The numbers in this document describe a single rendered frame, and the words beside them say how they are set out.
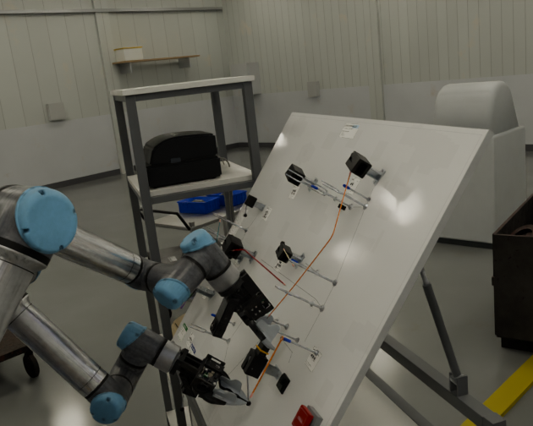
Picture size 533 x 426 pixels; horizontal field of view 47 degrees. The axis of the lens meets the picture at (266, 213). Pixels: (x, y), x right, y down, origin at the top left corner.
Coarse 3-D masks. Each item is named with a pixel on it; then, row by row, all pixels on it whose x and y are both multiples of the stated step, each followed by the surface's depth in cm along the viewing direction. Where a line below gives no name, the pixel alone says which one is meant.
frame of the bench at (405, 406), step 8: (368, 376) 211; (376, 376) 210; (376, 384) 205; (384, 384) 205; (384, 392) 200; (392, 392) 199; (392, 400) 195; (400, 400) 194; (400, 408) 190; (408, 408) 189; (416, 416) 185; (192, 424) 245; (424, 424) 180
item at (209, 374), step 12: (180, 360) 151; (192, 360) 152; (204, 360) 153; (180, 372) 156; (192, 372) 153; (204, 372) 153; (216, 372) 153; (192, 384) 153; (204, 384) 151; (216, 384) 152
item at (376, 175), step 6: (354, 156) 155; (360, 156) 154; (348, 162) 156; (354, 162) 153; (360, 162) 152; (366, 162) 153; (354, 168) 153; (360, 168) 156; (366, 168) 153; (372, 168) 157; (360, 174) 154; (366, 174) 156; (372, 174) 158; (378, 174) 158; (378, 180) 157
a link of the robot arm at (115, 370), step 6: (120, 354) 155; (120, 360) 154; (114, 366) 155; (120, 366) 154; (126, 366) 153; (132, 366) 153; (138, 366) 155; (144, 366) 155; (114, 372) 151; (120, 372) 151; (126, 372) 152; (132, 372) 153; (138, 372) 155; (132, 378) 152; (138, 378) 156; (132, 384) 150
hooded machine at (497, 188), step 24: (456, 96) 568; (480, 96) 552; (504, 96) 561; (456, 120) 567; (480, 120) 551; (504, 120) 565; (504, 144) 559; (480, 168) 555; (504, 168) 563; (480, 192) 561; (504, 192) 567; (456, 216) 583; (480, 216) 567; (504, 216) 572; (456, 240) 594; (480, 240) 572
